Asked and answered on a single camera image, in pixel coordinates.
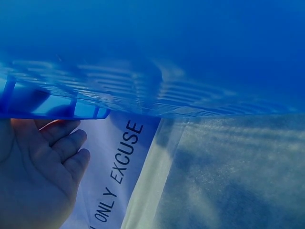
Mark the person's left hand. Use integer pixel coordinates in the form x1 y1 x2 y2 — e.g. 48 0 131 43
0 118 92 229

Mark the blue slatted plastic basket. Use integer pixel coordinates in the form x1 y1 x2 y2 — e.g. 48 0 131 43
0 0 305 120

